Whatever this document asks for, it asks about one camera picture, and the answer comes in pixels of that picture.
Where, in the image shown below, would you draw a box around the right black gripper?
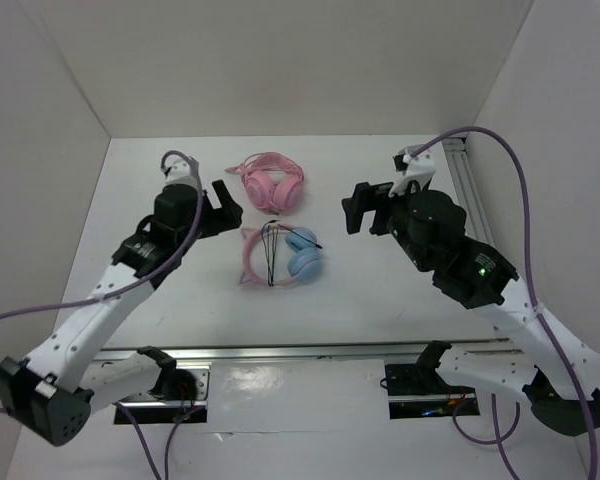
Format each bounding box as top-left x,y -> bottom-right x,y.
340,176 -> 431,271

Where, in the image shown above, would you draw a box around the thin black headphone cable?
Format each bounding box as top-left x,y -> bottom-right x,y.
258,219 -> 326,289

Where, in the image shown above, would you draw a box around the pink blue cat-ear headphones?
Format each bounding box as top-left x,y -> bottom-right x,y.
239,221 -> 323,288

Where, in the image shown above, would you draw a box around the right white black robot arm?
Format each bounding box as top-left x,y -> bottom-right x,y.
342,182 -> 600,437

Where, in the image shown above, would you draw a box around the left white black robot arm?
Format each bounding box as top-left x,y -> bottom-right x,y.
0,180 -> 243,447

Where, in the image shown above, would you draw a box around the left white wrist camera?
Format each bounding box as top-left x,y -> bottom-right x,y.
160,154 -> 200,189

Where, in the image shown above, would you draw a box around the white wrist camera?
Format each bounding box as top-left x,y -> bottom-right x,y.
160,154 -> 200,189
389,145 -> 436,197

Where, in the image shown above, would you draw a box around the pink headphones with wrapped cable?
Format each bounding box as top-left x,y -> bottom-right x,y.
225,152 -> 305,214

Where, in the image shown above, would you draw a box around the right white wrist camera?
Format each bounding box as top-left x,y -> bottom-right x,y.
389,145 -> 436,197

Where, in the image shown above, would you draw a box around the aluminium rail right edge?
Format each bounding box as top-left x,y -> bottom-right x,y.
442,135 -> 517,316

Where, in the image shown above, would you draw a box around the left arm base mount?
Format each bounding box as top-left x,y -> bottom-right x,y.
120,346 -> 211,425

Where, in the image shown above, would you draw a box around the aluminium rail front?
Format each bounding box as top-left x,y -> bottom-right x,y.
94,339 -> 517,363

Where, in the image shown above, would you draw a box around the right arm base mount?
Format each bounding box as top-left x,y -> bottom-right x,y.
379,341 -> 480,420

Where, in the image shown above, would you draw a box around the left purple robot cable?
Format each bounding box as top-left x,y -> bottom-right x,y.
0,149 -> 204,480

